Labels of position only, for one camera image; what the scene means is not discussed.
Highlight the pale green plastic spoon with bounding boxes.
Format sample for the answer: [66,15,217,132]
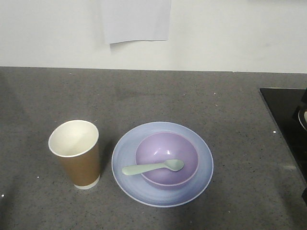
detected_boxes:
[122,159,184,176]

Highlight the white paper on wall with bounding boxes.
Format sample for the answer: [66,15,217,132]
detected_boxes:
[102,0,171,44]

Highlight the purple plastic bowl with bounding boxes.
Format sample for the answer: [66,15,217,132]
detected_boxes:
[135,132,199,190]

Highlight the light blue plastic plate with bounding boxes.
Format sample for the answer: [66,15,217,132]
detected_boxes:
[111,122,214,207]

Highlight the black gas stove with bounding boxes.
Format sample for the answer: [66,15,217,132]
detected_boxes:
[260,88,307,179]

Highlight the brown paper cup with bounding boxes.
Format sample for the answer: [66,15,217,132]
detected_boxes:
[48,120,101,190]

